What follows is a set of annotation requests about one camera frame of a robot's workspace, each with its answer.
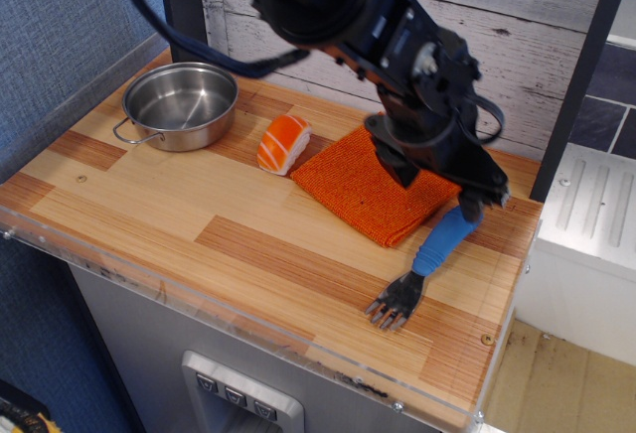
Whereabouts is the blue handled metal fork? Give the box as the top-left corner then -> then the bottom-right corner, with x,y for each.
365,207 -> 484,331

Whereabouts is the black right frame post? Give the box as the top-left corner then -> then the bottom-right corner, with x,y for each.
530,0 -> 622,203

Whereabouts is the silver dispenser panel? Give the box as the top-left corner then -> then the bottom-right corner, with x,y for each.
181,351 -> 305,432

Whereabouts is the salmon sushi toy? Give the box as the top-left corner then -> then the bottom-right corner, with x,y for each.
256,114 -> 312,176

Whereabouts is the orange knitted cloth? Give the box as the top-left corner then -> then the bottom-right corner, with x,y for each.
291,126 -> 460,247

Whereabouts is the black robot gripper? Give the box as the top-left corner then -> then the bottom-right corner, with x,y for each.
365,30 -> 510,222

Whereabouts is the clear acrylic table edge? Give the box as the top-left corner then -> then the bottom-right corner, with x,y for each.
1,199 -> 541,432

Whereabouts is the yellow black object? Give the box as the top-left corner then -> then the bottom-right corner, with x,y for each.
1,399 -> 63,433

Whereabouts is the white grooved cabinet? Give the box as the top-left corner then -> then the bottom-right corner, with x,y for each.
515,144 -> 635,364

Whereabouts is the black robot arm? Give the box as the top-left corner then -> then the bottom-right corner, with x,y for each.
252,0 -> 510,221

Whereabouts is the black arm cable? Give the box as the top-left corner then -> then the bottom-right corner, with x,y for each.
108,0 -> 312,80

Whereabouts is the stainless steel pot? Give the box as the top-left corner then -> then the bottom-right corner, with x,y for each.
112,62 -> 239,152

